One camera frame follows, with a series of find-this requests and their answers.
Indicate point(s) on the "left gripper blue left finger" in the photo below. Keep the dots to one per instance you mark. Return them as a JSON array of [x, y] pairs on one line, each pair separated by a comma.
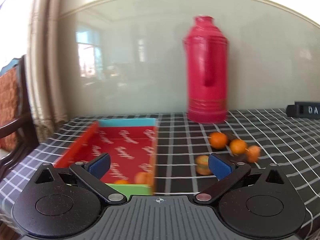
[[90, 174]]

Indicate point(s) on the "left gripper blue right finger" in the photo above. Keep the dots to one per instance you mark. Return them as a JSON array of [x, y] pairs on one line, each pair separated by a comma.
[[228, 173]]

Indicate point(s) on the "orange green fruit piece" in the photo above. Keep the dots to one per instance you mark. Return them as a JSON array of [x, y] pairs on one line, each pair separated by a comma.
[[202, 166]]

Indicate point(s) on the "small orange tangerine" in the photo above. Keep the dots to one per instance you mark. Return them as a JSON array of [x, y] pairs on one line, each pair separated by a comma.
[[122, 182]]

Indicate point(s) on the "orange persimmon piece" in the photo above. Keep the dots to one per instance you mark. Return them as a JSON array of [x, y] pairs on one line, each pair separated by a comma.
[[253, 153]]

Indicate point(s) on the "small green fruit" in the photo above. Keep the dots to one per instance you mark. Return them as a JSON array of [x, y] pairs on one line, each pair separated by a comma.
[[143, 178]]

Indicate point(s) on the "dark brown fruit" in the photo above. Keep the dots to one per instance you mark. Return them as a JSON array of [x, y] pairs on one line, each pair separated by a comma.
[[231, 136]]

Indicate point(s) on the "red cardboard box tray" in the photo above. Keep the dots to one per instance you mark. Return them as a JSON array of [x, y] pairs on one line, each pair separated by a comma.
[[131, 144]]

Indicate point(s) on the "wooden chair orange cushion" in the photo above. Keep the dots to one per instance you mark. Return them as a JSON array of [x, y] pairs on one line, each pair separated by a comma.
[[18, 133]]

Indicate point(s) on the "red thermos flask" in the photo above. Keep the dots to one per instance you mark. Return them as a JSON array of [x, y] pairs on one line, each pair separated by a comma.
[[206, 50]]

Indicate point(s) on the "beige curtain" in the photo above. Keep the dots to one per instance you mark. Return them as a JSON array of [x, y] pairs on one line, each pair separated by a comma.
[[42, 69]]

